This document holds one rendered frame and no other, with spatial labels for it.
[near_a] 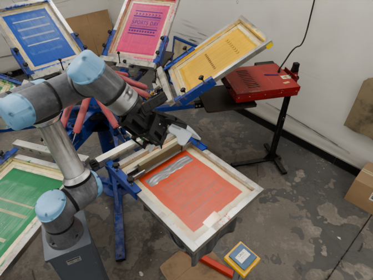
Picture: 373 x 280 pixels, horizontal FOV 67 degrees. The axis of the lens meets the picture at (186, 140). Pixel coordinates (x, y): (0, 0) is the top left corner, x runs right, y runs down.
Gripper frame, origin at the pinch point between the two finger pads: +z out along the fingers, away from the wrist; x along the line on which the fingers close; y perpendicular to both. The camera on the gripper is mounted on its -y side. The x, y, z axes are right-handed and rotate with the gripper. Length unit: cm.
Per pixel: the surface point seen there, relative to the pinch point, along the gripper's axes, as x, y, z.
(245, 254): -23, 8, 82
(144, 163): -80, -32, 46
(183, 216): -55, -6, 67
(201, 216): -47, -8, 73
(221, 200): -42, -21, 81
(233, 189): -39, -31, 87
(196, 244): -42, 9, 66
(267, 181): -78, -103, 205
